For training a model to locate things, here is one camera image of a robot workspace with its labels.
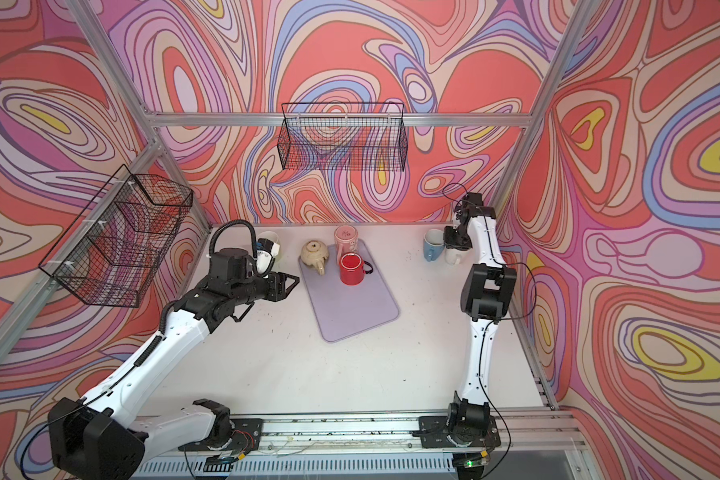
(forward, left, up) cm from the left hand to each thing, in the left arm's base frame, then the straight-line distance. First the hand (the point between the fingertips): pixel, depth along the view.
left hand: (295, 277), depth 77 cm
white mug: (+19, -49, -15) cm, 55 cm away
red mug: (+14, -15, -15) cm, 25 cm away
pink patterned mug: (+23, -12, -12) cm, 29 cm away
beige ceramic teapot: (+20, -1, -14) cm, 25 cm away
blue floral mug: (+22, -42, -13) cm, 49 cm away
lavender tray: (+3, -11, -23) cm, 26 cm away
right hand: (+22, -50, -15) cm, 56 cm away
